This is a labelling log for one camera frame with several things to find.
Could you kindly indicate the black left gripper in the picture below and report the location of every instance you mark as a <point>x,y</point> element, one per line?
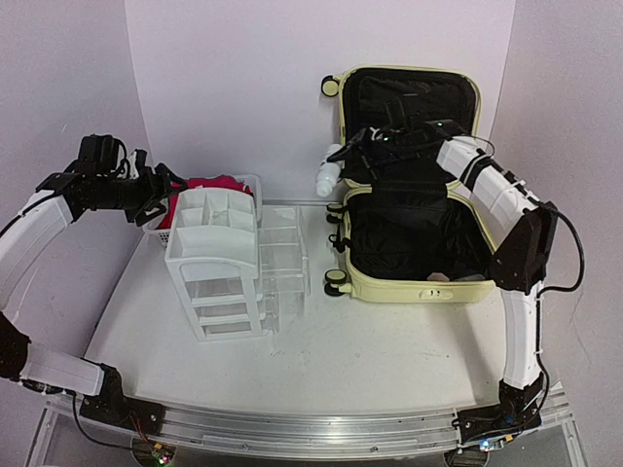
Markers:
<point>150,191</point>

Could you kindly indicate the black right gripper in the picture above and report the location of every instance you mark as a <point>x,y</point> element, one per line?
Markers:
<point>358,148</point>

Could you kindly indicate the white perforated plastic basket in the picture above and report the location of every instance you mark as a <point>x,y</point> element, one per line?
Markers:
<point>218,207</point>

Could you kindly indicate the translucent white bottle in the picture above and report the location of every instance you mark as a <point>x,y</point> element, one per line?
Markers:
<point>329,173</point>

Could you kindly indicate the magenta pink garment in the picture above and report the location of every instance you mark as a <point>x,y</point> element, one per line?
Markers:
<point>221,181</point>

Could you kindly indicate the white plastic drawer organizer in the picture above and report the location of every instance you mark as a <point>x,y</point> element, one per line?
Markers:
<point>236,284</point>

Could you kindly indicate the pale yellow hard-shell suitcase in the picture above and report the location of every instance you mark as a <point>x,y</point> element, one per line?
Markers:
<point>393,231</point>

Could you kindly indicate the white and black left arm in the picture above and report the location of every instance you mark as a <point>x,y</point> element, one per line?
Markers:
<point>57,204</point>

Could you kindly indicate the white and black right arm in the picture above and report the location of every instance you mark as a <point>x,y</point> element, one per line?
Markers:
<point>523,229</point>

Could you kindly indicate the beige hexagonal compact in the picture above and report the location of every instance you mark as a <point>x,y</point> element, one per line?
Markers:
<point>438,277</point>

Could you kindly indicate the grey flat case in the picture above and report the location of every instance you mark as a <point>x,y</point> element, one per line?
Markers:
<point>475,277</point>

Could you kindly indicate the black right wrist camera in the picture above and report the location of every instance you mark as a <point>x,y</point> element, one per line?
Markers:
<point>398,118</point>

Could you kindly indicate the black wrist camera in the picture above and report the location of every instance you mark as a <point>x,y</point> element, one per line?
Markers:
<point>99,154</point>
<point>398,118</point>

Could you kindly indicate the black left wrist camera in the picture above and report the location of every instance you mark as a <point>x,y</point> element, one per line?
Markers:
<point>99,154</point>

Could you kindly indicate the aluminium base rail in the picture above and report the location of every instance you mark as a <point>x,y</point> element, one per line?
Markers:
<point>344,437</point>

